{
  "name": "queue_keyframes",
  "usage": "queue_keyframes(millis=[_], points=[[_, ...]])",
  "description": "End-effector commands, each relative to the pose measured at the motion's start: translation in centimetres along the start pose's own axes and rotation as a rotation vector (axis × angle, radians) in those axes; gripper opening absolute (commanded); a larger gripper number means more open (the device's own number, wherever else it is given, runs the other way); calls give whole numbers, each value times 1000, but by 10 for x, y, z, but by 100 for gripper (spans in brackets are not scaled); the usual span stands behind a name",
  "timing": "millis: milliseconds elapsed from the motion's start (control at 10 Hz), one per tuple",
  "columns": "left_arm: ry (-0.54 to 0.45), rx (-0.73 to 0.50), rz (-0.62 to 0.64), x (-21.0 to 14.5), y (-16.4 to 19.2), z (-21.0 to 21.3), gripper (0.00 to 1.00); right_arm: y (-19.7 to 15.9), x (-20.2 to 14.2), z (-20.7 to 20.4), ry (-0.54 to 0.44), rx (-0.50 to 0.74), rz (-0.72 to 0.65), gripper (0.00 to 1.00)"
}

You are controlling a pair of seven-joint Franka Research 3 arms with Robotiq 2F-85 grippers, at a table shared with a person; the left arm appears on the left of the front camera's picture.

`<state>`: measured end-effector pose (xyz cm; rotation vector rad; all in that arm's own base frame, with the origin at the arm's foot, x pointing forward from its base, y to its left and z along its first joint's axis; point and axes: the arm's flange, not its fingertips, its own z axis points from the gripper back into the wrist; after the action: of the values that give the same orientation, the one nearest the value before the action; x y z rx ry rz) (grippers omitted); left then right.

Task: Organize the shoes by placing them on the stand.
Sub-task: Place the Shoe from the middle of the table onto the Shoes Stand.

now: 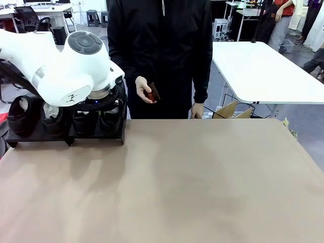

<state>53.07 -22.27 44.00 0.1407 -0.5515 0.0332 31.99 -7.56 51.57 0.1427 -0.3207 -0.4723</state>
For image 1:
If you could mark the white-legged work table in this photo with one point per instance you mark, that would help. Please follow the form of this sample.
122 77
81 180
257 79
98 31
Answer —
246 11

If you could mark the person's left hand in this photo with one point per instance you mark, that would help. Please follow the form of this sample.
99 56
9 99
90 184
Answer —
197 110

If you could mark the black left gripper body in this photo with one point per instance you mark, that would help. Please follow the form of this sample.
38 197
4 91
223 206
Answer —
97 102

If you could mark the black metal shoe stand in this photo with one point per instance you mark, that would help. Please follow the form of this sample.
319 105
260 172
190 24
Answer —
38 139
96 134

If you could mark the seated person's dark leg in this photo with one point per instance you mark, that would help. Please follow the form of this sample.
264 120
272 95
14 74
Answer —
314 62

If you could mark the black mesh office chair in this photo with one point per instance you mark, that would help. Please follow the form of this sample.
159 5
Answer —
27 16

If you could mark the person's left forearm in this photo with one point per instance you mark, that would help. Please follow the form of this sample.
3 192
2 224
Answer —
203 81

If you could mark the white office desk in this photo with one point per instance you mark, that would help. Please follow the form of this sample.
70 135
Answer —
50 9

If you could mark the black computer tower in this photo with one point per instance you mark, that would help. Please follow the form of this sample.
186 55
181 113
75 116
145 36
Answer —
60 34

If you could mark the person torso in black jacket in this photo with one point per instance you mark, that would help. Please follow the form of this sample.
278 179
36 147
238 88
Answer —
159 38

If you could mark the brown cardboard box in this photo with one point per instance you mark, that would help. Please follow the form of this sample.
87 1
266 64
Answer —
227 110

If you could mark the person's right hand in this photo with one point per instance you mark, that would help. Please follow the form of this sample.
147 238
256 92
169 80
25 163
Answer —
141 86

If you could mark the person's right forearm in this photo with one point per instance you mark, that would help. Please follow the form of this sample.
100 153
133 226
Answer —
121 63

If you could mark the small grey step stool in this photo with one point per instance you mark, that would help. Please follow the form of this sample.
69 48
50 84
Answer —
104 17
92 15

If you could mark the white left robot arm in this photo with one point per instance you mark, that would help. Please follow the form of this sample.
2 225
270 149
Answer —
63 76

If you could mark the black matte shoe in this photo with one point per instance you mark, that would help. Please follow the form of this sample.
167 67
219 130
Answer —
22 121
54 126

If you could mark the black clamp pole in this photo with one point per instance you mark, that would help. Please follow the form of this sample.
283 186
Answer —
258 25

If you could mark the red wooden shoe brush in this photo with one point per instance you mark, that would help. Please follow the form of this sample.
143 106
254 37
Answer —
154 92

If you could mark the figure in red top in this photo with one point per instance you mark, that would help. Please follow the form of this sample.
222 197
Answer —
282 27

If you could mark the grey plastic bin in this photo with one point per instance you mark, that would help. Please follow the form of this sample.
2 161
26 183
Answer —
287 46

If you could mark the white computer case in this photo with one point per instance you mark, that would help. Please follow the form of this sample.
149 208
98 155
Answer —
220 26

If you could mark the large white table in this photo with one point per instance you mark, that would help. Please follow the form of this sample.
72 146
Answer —
253 71

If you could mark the computer monitor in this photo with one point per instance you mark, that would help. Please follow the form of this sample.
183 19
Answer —
38 1

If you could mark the black hanging apron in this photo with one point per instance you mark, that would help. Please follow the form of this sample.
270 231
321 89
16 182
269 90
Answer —
267 22

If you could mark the cream hanging garment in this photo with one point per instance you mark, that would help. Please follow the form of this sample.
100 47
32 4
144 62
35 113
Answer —
296 15

